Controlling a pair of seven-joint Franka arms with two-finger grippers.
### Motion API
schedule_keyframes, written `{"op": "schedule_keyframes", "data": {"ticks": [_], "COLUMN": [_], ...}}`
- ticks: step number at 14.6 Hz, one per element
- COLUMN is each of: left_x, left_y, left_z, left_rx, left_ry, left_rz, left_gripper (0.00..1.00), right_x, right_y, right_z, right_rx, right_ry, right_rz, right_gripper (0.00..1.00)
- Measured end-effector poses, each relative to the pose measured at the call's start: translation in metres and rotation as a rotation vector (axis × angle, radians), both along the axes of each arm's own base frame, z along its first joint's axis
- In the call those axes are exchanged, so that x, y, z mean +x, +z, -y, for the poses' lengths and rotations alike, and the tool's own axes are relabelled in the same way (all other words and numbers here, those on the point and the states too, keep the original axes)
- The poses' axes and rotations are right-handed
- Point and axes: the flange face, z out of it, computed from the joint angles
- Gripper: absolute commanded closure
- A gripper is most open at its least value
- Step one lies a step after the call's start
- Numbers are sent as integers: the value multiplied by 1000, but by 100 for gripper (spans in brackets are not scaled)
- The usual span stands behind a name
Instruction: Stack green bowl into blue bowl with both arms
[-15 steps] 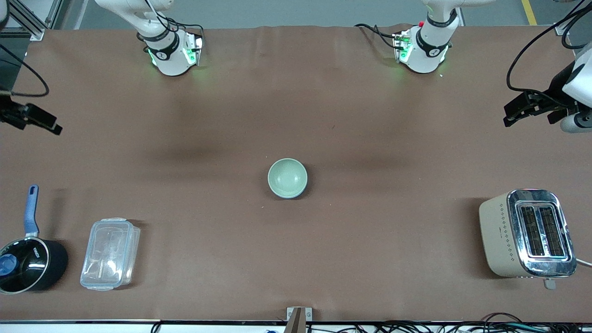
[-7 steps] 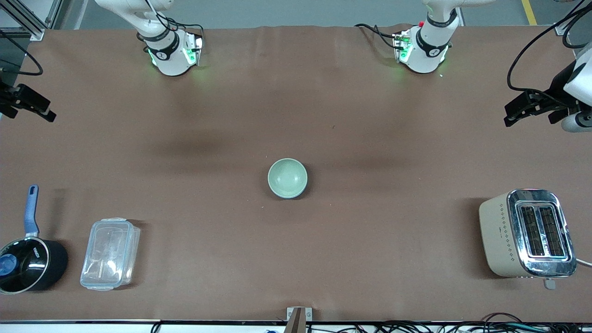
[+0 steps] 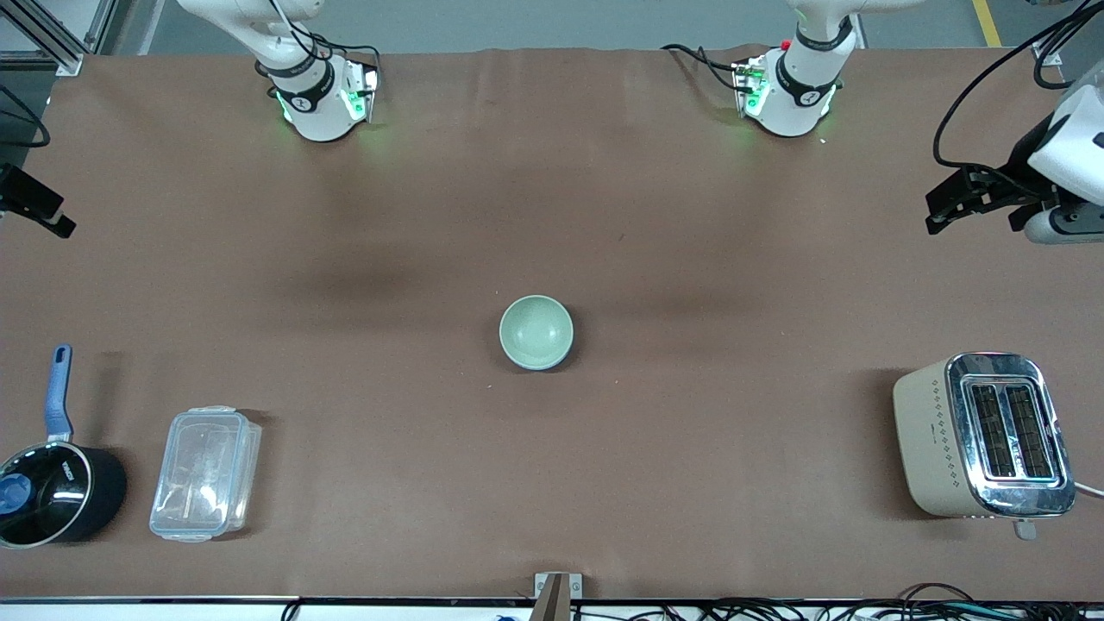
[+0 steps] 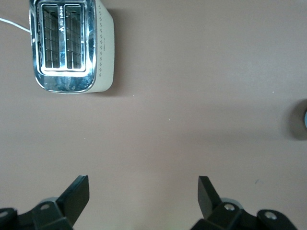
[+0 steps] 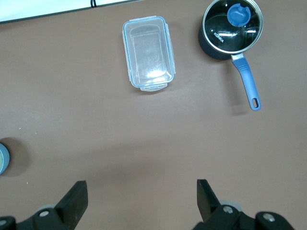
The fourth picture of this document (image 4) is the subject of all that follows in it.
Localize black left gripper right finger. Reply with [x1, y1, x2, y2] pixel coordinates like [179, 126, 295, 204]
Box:
[191, 176, 255, 230]

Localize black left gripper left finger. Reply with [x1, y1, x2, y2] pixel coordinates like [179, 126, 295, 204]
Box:
[31, 174, 90, 230]

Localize brown table cover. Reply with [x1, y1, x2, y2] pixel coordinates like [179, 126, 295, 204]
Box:
[0, 0, 307, 230]

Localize beige chrome toaster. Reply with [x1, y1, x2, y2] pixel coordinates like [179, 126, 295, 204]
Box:
[28, 0, 115, 94]

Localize white toaster cord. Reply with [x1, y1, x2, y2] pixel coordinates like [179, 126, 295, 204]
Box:
[0, 17, 32, 33]

